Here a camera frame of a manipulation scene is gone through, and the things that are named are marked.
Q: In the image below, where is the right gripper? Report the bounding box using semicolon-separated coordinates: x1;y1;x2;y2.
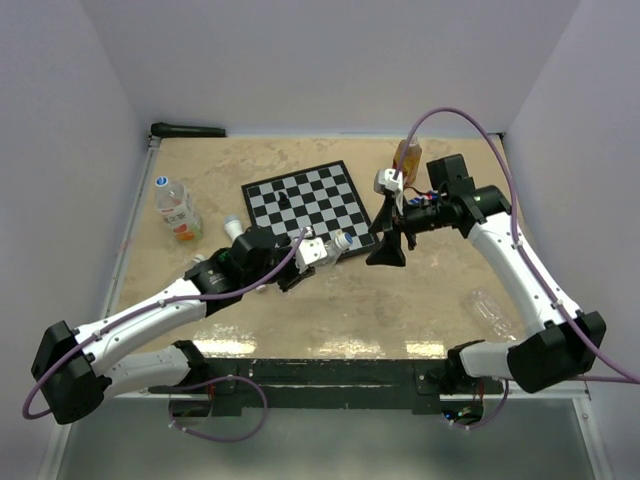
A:
367;192;449;267

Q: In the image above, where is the blue pocari sweat cap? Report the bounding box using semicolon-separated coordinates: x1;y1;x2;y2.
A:
333;230;353;252

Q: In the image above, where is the amber drink bottle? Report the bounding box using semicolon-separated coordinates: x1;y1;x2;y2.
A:
392;137;422;187

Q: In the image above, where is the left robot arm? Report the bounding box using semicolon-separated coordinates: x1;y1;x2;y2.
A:
22;227;353;425

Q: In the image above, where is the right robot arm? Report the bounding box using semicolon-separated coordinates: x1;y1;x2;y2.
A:
366;154;606;393

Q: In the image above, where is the pepsi label bottle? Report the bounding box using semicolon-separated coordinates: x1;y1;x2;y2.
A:
407;192;439;206

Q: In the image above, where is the white tube bottle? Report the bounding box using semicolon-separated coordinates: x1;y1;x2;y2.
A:
223;215;245;242

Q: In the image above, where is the clear crushed bottle right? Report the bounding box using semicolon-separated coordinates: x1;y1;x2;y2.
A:
462;290;521;342

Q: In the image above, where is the blue cap tea bottle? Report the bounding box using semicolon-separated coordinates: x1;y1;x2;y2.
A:
154;176;203;242

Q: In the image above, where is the black white chessboard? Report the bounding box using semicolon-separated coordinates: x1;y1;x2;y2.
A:
241;160;379;259

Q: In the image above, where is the black chess piece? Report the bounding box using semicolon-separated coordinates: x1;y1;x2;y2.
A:
278;192;290;208

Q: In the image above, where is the black base frame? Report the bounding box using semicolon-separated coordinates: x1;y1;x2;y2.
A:
149;358;504;417

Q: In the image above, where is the black handle tool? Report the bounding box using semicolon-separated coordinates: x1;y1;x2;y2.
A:
150;122;227;139

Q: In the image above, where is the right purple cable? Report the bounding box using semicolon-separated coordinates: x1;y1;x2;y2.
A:
394;106;640;386

